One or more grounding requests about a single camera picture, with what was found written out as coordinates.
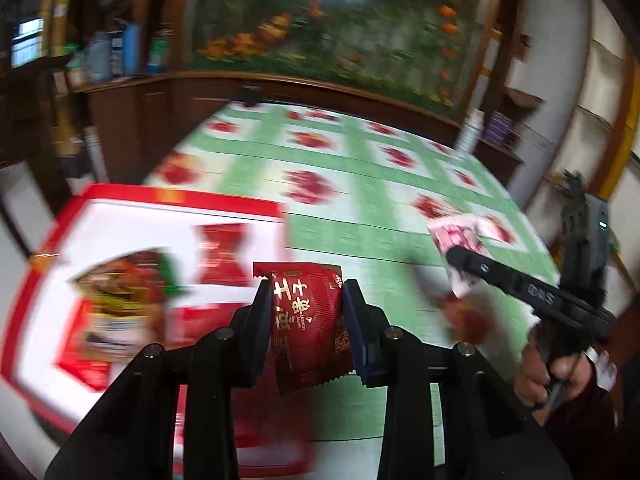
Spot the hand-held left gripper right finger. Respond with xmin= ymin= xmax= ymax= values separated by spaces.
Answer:
xmin=342 ymin=280 xmax=571 ymax=480

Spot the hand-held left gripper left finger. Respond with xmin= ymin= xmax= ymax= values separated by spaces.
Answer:
xmin=45 ymin=277 xmax=273 ymax=480

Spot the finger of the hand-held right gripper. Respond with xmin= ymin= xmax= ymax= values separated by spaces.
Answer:
xmin=445 ymin=245 xmax=566 ymax=307

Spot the red packet with gold characters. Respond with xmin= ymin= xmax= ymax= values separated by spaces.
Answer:
xmin=252 ymin=261 xmax=353 ymax=397

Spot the pink snack packet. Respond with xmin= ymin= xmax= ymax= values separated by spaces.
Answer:
xmin=427 ymin=212 xmax=493 ymax=298

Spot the red bow-shaped snack packet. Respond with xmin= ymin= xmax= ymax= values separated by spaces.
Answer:
xmin=192 ymin=222 xmax=251 ymax=288

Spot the green snack packet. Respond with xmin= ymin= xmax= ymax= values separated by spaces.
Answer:
xmin=155 ymin=252 xmax=188 ymax=301

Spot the brown yellow-label snack packet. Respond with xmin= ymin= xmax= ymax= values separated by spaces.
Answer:
xmin=72 ymin=247 xmax=171 ymax=361

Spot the red and white box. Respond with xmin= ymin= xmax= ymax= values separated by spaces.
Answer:
xmin=0 ymin=182 xmax=316 ymax=478

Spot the person's right forearm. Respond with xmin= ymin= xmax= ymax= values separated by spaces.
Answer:
xmin=542 ymin=355 xmax=623 ymax=480

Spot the person's right hand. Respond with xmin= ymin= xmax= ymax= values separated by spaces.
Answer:
xmin=515 ymin=330 xmax=598 ymax=411

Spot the green fruit print tablecloth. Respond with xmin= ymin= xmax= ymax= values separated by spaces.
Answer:
xmin=140 ymin=100 xmax=561 ymax=466

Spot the green bag on sideboard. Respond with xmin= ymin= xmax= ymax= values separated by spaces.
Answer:
xmin=147 ymin=32 xmax=171 ymax=73

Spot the framed flower painting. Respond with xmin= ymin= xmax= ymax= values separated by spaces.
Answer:
xmin=182 ymin=0 xmax=493 ymax=121

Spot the grey blue bottle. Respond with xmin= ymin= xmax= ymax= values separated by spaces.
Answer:
xmin=85 ymin=32 xmax=113 ymax=83

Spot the bright window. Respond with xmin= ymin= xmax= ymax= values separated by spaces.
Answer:
xmin=10 ymin=17 xmax=46 ymax=68

